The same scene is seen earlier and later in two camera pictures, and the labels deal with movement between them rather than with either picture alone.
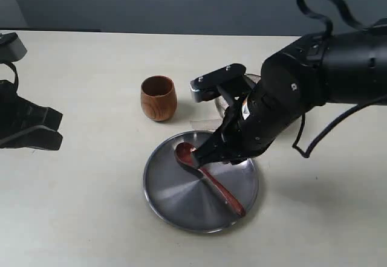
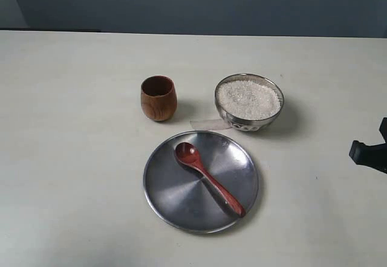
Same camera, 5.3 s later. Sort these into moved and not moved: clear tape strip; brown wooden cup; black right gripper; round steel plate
Moved: black right gripper
Not moved: brown wooden cup; clear tape strip; round steel plate
